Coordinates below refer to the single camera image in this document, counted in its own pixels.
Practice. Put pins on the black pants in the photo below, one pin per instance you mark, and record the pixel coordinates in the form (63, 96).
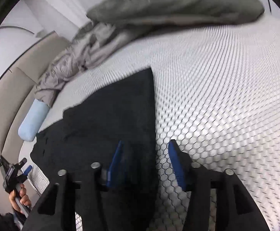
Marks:
(84, 141)

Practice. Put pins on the beige upholstered headboard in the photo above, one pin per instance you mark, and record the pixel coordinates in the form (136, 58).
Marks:
(17, 90)

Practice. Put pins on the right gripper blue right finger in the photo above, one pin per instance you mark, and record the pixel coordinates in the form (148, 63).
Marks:
(181, 165)

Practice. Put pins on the light blue bolster pillow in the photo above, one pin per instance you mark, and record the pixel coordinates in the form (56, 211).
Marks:
(33, 120)

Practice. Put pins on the white honeycomb mattress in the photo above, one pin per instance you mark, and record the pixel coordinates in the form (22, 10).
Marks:
(217, 93)

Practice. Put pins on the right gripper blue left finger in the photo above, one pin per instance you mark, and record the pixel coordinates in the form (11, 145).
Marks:
(114, 168)

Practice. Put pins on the grey duvet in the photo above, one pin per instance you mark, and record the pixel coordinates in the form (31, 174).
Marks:
(115, 23)

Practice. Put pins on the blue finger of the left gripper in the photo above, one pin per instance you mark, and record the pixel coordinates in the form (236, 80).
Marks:
(26, 172)

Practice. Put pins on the person's left hand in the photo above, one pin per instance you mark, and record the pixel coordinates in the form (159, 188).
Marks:
(23, 199)

